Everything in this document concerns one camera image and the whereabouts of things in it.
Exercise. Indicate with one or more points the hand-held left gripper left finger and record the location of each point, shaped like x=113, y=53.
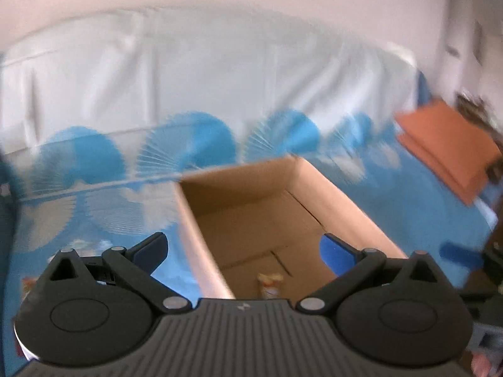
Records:
x=151, y=251

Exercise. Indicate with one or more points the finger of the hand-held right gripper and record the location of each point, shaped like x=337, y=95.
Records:
x=459, y=257

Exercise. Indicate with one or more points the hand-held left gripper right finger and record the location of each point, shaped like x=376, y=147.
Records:
x=334, y=255

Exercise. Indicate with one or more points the beige snack packet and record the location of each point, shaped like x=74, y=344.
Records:
x=270, y=286

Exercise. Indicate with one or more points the brown cardboard box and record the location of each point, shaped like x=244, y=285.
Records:
x=251, y=220

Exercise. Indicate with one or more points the folded orange cloth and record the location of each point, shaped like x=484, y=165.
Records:
x=444, y=137

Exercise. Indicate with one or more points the colourful snack packet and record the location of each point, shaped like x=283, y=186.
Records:
x=29, y=286

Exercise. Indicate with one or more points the dark clutter pile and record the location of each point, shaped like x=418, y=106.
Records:
x=477, y=110

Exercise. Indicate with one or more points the blue cushion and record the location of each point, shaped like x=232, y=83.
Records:
x=423, y=86

